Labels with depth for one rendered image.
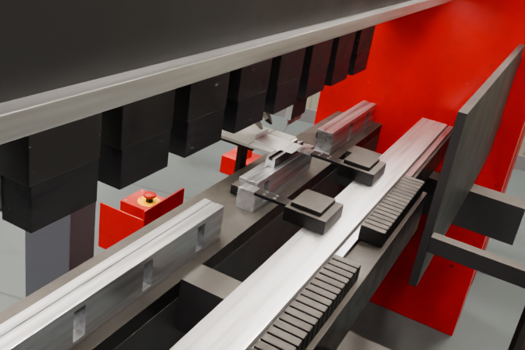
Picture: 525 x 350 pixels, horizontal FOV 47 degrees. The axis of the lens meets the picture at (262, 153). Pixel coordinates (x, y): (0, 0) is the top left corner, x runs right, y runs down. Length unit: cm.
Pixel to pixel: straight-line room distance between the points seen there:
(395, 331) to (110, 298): 184
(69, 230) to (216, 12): 148
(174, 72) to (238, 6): 20
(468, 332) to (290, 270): 185
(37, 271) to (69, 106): 179
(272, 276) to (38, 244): 124
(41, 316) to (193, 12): 61
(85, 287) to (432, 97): 175
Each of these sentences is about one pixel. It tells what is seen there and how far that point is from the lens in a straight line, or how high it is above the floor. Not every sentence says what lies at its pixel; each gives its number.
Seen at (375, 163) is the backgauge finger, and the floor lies 103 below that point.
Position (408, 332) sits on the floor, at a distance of 291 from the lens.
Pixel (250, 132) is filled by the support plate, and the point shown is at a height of 100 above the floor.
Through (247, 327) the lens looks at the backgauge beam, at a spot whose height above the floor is 98.
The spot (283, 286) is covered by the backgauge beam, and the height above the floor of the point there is 98.
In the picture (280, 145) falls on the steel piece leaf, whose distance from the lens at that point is 185.
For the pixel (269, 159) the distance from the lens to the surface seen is 177.
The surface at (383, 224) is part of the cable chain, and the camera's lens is 143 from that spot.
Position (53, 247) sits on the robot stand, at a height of 45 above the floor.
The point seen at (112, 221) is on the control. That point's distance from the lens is 182.
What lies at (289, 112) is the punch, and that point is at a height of 112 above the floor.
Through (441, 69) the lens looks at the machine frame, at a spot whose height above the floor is 116.
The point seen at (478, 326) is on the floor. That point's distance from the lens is 312.
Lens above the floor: 169
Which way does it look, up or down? 23 degrees down
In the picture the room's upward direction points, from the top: 9 degrees clockwise
